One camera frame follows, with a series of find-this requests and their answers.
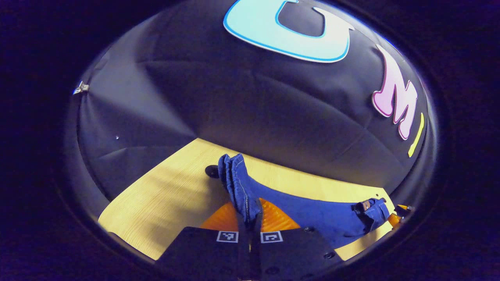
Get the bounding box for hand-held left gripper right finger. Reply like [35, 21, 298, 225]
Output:
[252, 198, 346, 281]

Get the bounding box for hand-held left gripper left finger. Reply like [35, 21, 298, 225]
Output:
[154, 201, 251, 281]

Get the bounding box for blue denim jeans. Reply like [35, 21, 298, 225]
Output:
[218, 153, 391, 249]

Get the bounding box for black backdrop cloth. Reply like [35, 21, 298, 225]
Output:
[72, 0, 438, 203]

